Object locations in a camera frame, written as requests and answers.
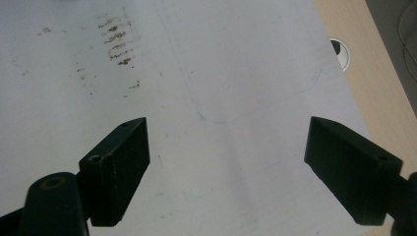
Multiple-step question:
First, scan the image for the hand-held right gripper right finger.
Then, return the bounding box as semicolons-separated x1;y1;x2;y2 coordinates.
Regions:
303;115;404;226

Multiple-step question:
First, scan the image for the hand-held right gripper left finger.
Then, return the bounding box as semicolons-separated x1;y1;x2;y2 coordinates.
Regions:
78;116;151;227

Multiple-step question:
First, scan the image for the white paper sheet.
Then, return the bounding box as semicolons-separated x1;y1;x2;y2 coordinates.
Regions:
0;0;394;236

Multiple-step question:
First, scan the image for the round cable grommet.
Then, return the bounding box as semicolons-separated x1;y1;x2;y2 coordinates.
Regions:
329;37;351;73

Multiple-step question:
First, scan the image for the thin grey cable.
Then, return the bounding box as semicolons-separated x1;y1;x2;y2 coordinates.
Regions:
397;1;417;63

